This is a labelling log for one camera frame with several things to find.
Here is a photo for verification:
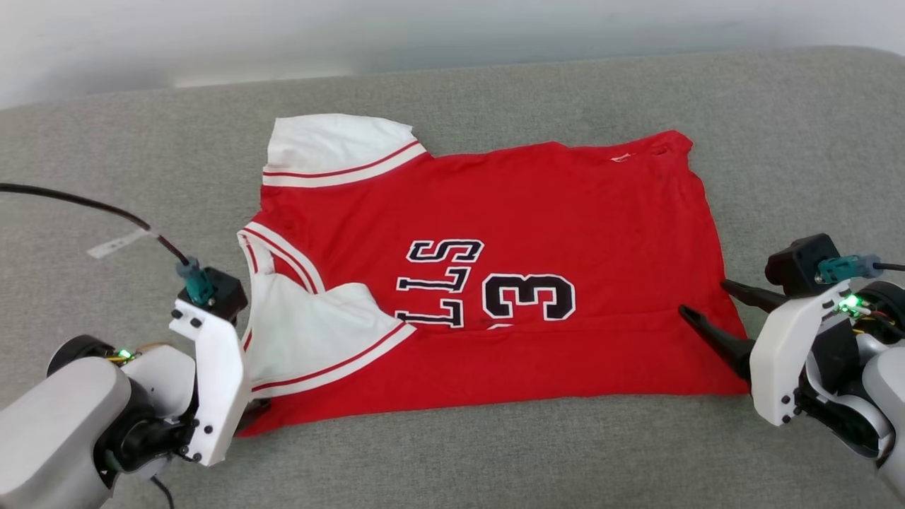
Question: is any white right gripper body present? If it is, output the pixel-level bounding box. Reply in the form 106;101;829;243
749;280;861;428

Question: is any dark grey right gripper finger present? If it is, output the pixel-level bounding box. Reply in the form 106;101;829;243
720;279;787;313
678;305;757;383

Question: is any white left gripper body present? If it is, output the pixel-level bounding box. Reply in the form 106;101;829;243
168;298;252;468

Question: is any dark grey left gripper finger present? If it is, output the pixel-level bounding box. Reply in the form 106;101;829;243
237;399;273;435

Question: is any red and white basketball jersey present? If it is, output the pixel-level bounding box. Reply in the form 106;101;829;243
237;113;752;438

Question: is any grey fabric sofa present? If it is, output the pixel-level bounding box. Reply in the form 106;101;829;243
0;46;905;509

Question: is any black right camera cable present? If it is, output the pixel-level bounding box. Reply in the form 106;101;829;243
815;254;905;286

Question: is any white left cable label tag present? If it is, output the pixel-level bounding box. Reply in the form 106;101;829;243
88;227;153;259

